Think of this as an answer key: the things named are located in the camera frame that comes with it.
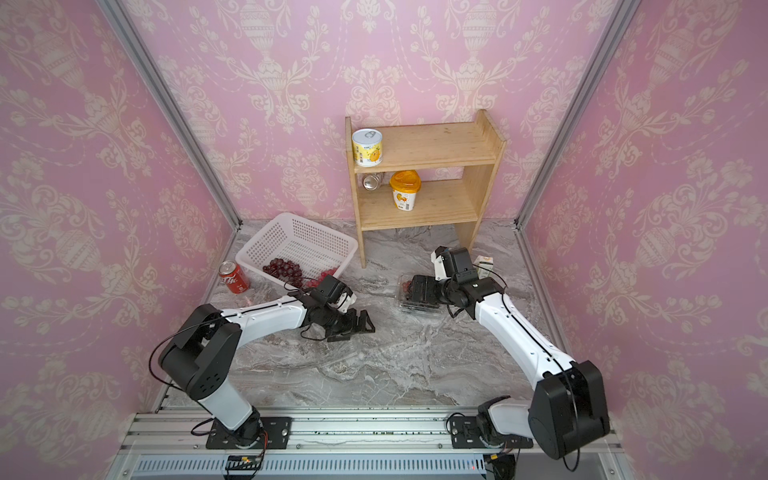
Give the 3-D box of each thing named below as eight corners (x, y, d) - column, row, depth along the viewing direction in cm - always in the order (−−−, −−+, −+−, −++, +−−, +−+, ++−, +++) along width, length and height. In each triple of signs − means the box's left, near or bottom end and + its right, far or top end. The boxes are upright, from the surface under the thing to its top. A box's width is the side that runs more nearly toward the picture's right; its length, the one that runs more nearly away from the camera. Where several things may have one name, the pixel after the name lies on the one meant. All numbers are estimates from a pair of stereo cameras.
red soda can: (231, 295, 102) (215, 276, 93) (237, 280, 106) (222, 260, 97) (248, 295, 102) (234, 276, 93) (253, 280, 106) (240, 260, 97)
